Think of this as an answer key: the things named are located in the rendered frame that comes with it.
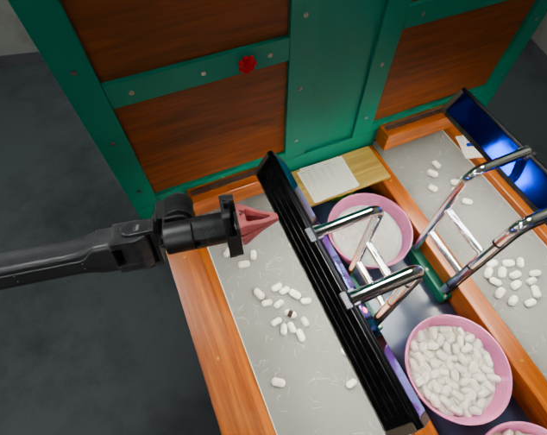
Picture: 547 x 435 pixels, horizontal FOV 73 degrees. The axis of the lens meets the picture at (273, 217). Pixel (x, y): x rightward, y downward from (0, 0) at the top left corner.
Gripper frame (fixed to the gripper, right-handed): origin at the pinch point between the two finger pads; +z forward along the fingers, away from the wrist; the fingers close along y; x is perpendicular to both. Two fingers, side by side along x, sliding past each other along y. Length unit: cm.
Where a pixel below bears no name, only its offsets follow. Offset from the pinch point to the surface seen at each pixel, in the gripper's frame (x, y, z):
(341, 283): 8.9, 11.9, 10.3
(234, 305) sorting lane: -15.5, 42.9, -11.3
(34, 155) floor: -178, 65, -118
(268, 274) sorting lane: -21.8, 40.6, 0.5
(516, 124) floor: -135, 78, 190
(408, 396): 28.6, 19.2, 15.0
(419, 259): -18, 44, 48
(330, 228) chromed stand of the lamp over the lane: -1.7, 7.4, 11.9
